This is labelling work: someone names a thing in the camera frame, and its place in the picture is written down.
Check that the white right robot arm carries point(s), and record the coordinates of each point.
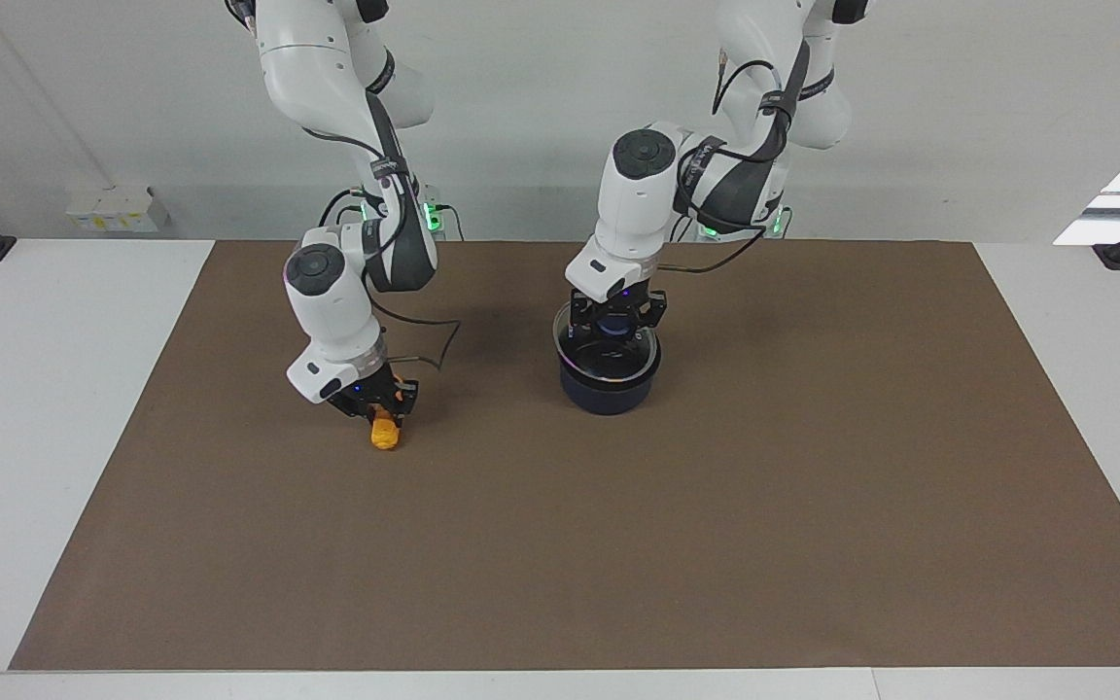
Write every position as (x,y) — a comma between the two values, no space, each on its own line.
(336,301)

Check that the brown table mat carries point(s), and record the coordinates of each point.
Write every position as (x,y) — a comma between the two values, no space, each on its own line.
(618,535)

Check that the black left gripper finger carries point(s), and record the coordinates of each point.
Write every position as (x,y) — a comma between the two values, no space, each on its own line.
(600,329)
(634,329)

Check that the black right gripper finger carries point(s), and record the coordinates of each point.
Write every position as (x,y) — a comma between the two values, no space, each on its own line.
(373,412)
(406,403)

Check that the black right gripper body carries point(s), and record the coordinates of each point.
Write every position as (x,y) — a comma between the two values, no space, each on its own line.
(366,394)

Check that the glass lid with purple knob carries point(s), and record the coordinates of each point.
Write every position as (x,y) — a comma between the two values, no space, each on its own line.
(579,356)

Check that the white wall socket box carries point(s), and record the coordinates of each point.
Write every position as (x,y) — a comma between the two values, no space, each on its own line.
(118,209)

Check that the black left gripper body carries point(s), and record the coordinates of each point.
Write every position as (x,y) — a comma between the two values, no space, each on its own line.
(618,303)

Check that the orange corn cob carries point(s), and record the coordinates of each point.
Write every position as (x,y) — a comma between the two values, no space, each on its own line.
(385,433)

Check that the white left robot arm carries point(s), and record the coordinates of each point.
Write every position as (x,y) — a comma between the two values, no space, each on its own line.
(633,204)

